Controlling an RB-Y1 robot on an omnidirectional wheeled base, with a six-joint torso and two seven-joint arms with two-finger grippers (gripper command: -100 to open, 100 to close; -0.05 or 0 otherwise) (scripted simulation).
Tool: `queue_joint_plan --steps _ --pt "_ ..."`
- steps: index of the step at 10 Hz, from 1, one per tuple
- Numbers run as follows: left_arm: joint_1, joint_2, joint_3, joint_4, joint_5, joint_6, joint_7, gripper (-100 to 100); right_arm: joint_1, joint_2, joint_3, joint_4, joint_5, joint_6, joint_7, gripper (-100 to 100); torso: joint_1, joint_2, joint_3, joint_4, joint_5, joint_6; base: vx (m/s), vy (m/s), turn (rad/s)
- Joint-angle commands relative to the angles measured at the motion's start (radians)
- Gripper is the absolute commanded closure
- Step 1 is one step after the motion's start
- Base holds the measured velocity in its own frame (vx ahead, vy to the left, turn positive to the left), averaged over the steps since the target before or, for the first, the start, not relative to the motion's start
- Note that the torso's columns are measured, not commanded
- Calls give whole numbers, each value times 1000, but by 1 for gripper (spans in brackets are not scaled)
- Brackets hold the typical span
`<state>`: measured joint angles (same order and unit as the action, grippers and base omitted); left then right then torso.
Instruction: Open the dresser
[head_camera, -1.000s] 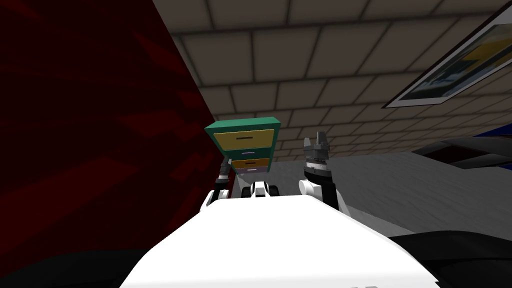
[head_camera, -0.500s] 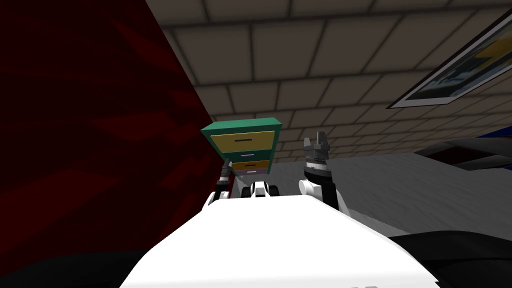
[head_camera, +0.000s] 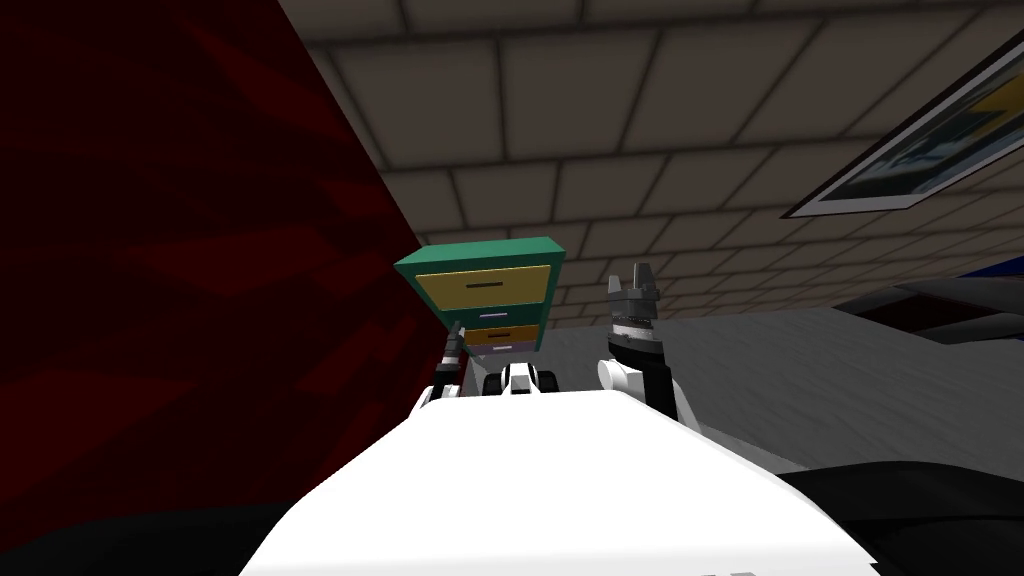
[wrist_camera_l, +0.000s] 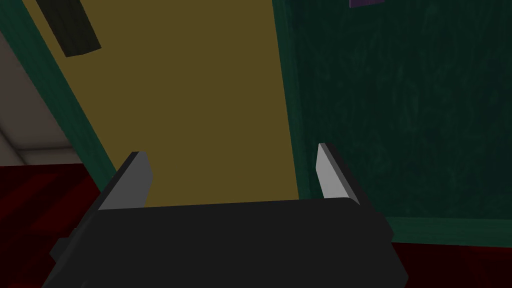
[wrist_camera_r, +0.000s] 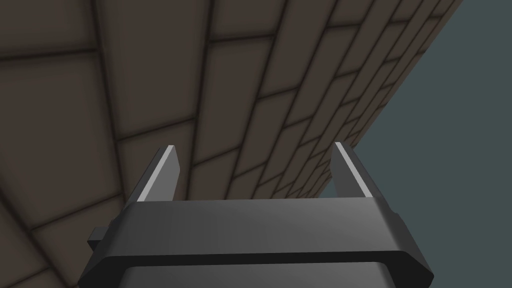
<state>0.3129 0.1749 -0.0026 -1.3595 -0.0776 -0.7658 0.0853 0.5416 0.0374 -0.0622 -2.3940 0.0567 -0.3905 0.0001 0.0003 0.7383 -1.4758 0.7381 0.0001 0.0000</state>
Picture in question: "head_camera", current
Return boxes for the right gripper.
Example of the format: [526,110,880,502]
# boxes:
[607,261,664,333]

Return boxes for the orange-brown drawer front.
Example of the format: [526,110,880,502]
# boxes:
[462,323,542,348]

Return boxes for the yellow drawer front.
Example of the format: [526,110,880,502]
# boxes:
[414,264,554,313]

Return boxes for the green drawer cabinet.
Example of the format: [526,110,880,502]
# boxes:
[393,235,568,358]

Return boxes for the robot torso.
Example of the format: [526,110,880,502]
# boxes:
[238,361,883,576]

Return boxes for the white-framed wall picture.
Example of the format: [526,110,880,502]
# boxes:
[779,30,1024,220]

